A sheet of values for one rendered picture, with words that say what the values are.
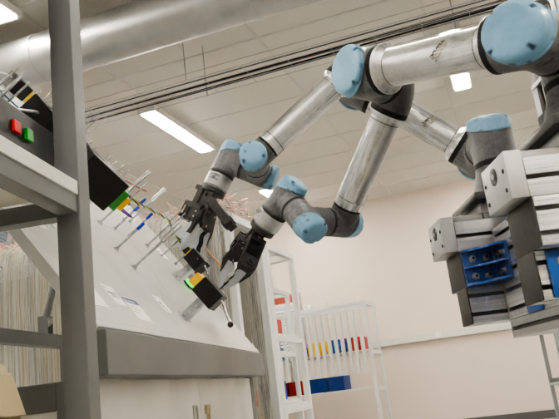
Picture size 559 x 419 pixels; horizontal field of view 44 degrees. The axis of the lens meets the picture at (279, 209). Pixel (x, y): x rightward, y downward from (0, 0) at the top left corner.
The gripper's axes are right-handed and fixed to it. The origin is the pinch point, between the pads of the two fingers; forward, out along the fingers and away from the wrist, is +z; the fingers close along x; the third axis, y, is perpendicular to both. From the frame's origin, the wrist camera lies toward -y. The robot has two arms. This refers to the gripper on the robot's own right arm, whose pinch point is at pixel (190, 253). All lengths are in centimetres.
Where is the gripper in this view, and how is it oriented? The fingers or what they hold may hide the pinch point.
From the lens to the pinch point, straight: 197.1
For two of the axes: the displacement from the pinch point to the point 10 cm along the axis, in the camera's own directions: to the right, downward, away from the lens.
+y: -8.6, -2.6, 4.4
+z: -4.0, 8.8, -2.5
